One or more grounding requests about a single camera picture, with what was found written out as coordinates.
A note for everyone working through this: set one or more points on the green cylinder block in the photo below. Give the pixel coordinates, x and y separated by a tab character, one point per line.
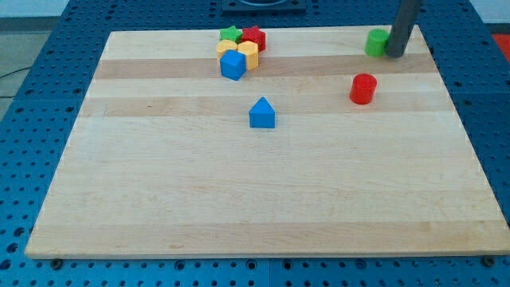
375	45

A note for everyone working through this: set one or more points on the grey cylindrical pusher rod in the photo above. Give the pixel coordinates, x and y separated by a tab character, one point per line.
402	27

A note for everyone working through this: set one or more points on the green star block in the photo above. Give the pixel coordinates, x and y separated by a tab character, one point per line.
231	33

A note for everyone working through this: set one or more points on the blue cube block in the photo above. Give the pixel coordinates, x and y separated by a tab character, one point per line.
233	65

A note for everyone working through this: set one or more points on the wooden board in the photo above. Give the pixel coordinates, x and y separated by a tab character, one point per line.
162	163

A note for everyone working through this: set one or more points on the red cylinder block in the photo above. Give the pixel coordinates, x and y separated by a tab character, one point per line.
363	88

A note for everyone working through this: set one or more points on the blue triangle block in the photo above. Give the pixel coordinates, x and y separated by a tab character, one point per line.
262	115

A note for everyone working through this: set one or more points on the red star block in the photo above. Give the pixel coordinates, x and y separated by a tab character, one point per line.
256	35

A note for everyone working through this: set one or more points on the yellow hexagon block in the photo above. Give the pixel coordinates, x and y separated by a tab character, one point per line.
251	52

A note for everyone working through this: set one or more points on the yellow cylinder block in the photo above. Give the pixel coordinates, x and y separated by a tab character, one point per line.
223	46

